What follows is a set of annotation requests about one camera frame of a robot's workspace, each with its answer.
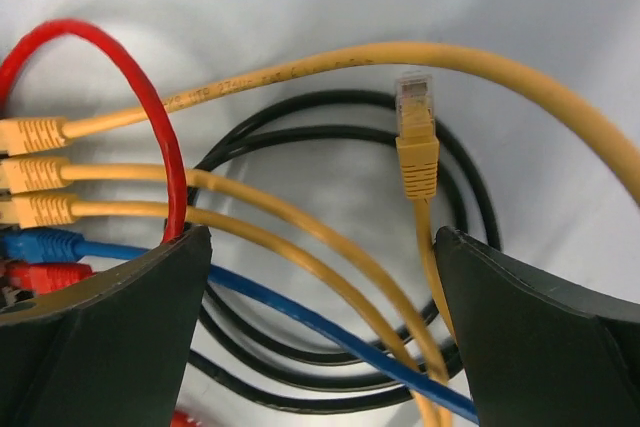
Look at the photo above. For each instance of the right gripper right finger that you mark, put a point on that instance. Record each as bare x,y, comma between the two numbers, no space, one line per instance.
538,350

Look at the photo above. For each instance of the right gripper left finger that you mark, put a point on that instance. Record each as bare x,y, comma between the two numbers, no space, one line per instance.
110,350

